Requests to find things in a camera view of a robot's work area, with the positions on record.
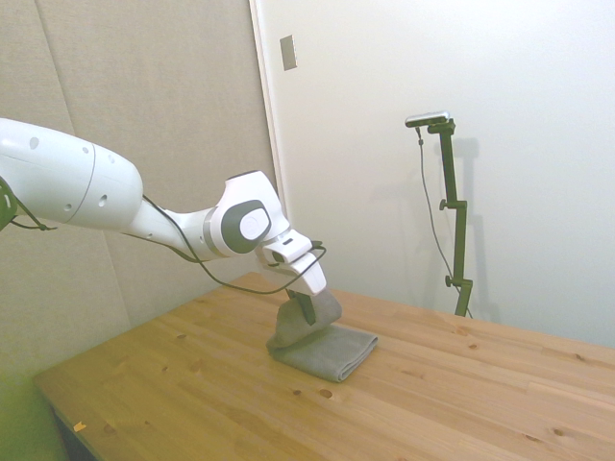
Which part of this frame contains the black camera stand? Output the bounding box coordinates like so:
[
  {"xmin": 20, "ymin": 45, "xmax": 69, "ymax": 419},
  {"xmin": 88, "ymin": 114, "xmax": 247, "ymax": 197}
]
[{"xmin": 426, "ymin": 119, "xmax": 475, "ymax": 318}]

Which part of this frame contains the grey wall plate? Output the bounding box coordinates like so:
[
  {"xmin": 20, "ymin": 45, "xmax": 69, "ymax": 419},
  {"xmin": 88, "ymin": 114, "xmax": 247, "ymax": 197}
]
[{"xmin": 279, "ymin": 34, "xmax": 300, "ymax": 72}]

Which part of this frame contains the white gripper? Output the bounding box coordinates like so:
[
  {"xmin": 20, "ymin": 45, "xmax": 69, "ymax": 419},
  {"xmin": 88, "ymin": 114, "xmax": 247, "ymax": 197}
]
[{"xmin": 266, "ymin": 251, "xmax": 332, "ymax": 327}]

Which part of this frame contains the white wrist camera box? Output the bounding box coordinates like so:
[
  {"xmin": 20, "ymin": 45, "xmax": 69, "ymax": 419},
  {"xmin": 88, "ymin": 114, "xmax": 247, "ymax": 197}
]
[{"xmin": 261, "ymin": 230, "xmax": 314, "ymax": 267}]

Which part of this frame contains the silver exterior camera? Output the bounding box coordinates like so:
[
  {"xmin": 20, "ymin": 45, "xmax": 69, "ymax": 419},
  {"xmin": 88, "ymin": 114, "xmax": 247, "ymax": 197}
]
[{"xmin": 405, "ymin": 109, "xmax": 453, "ymax": 130}]

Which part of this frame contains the grey waffle-weave towel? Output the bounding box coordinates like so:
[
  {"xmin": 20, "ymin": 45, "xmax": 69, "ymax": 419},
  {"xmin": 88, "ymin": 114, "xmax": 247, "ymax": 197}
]
[{"xmin": 265, "ymin": 287, "xmax": 380, "ymax": 384}]

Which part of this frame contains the white door frame trim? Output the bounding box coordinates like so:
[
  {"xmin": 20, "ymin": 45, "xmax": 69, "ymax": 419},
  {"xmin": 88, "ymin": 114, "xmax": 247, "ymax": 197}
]
[{"xmin": 248, "ymin": 0, "xmax": 290, "ymax": 220}]

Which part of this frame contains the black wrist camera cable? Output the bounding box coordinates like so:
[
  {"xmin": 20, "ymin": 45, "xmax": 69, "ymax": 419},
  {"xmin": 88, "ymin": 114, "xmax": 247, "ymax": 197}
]
[{"xmin": 141, "ymin": 193, "xmax": 329, "ymax": 295}]

